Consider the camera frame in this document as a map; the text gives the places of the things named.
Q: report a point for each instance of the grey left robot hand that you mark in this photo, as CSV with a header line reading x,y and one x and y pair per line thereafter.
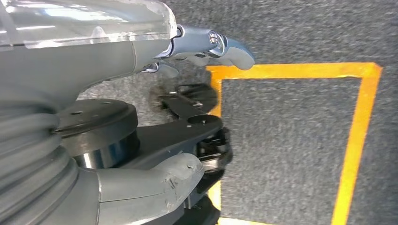
x,y
77,62

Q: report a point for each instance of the yellow floor tape square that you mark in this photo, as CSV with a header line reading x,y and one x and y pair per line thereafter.
x,y
295,70

